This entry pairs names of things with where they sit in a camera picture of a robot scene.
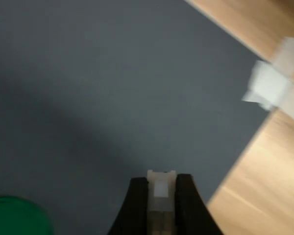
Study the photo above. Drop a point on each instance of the white tape corner piece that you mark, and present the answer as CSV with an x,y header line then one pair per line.
x,y
267,83

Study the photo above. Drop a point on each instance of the small white plastic terminal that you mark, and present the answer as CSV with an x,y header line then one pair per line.
x,y
161,191

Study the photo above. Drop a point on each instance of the dark grey mat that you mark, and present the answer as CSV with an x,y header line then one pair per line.
x,y
112,85

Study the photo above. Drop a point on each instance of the round green lid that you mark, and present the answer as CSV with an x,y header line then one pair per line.
x,y
17,216

